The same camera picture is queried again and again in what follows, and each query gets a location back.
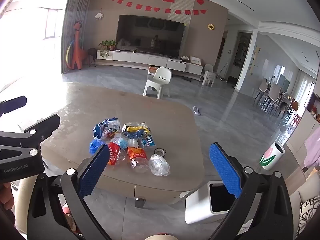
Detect white tulip print container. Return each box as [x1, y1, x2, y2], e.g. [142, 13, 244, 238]
[259, 142, 285, 171]

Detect white plastic stool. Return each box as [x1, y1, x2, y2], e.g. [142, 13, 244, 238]
[199, 64, 217, 87]

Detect clear crumpled plastic bag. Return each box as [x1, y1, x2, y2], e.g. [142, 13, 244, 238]
[149, 154, 171, 177]

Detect black white patterned cushion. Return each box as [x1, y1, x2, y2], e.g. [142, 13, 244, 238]
[299, 197, 320, 240]

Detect green potted plant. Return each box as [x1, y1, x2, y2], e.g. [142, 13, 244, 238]
[99, 40, 117, 58]

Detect plastic bottle orange label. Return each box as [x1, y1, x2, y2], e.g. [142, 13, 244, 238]
[127, 147, 150, 173]

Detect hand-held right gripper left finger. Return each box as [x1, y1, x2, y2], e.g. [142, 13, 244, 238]
[27, 144, 113, 240]

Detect blue card packet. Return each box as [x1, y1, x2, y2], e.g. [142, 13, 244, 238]
[140, 135, 157, 148]

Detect white television cabinet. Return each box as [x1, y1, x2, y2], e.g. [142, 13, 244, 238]
[96, 49, 203, 75]

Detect large flat television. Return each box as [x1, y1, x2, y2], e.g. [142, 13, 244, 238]
[116, 15, 187, 57]

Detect orange giraffe toy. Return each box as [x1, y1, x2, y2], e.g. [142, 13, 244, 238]
[67, 20, 88, 70]

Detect white plastic chair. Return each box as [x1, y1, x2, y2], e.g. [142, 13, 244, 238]
[142, 67, 173, 99]

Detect beige dining chair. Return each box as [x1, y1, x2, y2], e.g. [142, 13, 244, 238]
[266, 83, 283, 110]
[254, 78, 269, 106]

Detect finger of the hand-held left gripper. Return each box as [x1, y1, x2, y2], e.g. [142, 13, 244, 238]
[0, 114, 61, 156]
[0, 95, 27, 117]

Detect white square trash bin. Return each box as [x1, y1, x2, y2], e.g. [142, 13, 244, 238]
[185, 180, 241, 225]

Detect colourful hula hoop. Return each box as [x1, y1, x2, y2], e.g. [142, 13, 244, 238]
[66, 39, 75, 68]

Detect pink hanging jacket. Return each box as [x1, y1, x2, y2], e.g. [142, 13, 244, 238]
[304, 127, 320, 167]

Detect person's left hand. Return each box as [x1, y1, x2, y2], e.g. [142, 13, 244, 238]
[0, 183, 15, 215]

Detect crushed bottle red label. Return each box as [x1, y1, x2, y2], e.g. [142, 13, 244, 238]
[108, 141, 128, 167]

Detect beige sofa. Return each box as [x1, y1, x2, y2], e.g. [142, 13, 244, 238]
[289, 167, 320, 240]

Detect white sideboard cabinet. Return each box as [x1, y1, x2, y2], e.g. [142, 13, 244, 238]
[286, 110, 320, 162]

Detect mop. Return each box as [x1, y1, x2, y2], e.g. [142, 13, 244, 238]
[217, 62, 228, 77]

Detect blue yellow packet clear wrap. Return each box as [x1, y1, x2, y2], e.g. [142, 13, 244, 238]
[122, 122, 152, 139]

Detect standing fan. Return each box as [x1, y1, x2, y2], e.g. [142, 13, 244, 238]
[86, 48, 98, 67]

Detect blue plastic bag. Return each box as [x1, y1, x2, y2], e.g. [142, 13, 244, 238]
[89, 138, 105, 155]

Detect blue snack bag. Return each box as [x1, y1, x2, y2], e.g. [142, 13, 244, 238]
[93, 117, 121, 140]

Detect colourful kids chair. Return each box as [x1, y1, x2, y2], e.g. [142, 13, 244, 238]
[287, 112, 301, 131]

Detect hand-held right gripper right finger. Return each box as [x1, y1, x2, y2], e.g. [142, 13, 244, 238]
[209, 142, 295, 240]

